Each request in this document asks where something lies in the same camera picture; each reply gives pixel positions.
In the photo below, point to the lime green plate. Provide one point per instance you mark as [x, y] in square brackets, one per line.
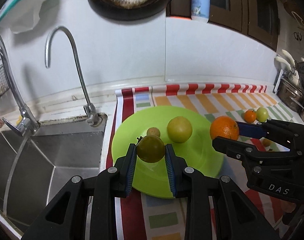
[194, 160]

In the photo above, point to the stainless steel sink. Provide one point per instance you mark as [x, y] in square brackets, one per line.
[54, 150]

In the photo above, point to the yellow-green round fruit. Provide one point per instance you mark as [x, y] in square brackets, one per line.
[179, 129]

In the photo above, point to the chrome kitchen faucet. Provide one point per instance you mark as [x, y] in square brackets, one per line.
[17, 97]

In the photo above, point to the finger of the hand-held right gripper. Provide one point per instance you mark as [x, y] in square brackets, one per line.
[229, 146]
[249, 129]

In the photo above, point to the large orange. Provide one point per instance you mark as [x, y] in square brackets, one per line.
[224, 128]

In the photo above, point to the dark green round fruit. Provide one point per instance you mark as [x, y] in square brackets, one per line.
[151, 148]

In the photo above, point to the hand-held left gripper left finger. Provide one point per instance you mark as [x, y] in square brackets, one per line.
[131, 167]

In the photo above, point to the small brown fruit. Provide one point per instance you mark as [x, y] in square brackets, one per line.
[153, 131]

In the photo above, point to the white pump bottle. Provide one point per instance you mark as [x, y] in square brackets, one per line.
[200, 5]

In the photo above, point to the striped colourful table mat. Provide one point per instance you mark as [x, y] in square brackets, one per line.
[216, 102]

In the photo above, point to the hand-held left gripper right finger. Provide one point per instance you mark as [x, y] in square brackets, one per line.
[169, 167]

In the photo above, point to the small green fruit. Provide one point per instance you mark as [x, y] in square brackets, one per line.
[262, 113]

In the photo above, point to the steel pot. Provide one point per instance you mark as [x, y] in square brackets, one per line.
[289, 97]

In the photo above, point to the small tangerine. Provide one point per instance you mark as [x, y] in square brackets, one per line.
[267, 142]
[250, 116]

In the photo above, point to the thin gooseneck faucet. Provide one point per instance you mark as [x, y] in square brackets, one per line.
[77, 62]

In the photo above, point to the person's right hand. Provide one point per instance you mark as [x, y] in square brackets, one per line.
[289, 206]

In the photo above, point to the brown hanging board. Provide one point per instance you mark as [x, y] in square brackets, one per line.
[296, 12]

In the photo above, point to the dark wooden window frame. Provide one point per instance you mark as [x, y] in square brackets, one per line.
[239, 5]

